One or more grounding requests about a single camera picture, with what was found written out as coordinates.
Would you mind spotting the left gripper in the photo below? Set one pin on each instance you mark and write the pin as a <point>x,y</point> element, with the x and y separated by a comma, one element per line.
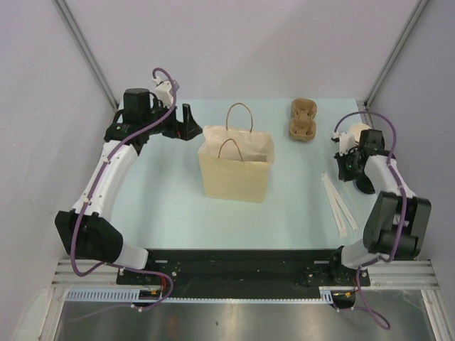
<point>189,128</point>

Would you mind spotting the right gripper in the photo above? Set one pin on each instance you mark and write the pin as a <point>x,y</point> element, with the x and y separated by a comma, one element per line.
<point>343,174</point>

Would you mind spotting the brown paper bag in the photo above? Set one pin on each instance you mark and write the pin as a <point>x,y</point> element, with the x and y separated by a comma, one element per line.
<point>235,163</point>

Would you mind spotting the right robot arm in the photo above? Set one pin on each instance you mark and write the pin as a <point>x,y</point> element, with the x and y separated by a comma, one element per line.
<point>396,226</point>

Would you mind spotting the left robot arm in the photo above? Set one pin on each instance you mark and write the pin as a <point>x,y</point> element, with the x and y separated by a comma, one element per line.
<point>85,230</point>

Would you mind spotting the wrapped straw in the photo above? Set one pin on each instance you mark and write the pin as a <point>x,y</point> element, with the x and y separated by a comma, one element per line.
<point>342,205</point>
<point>330,192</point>

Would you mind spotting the stack of paper cups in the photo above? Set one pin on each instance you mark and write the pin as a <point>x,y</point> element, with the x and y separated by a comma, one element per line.
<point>356,129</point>

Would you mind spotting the cardboard cup carrier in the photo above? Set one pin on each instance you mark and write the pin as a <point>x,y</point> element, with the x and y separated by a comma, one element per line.
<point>302,126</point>

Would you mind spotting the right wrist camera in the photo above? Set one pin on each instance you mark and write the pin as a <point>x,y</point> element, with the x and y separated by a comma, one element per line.
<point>345,140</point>

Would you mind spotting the aluminium frame rail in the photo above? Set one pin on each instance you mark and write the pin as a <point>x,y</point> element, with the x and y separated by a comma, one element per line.
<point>410,294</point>

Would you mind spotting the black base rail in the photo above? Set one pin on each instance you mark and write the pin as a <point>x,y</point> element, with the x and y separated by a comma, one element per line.
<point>252,274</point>

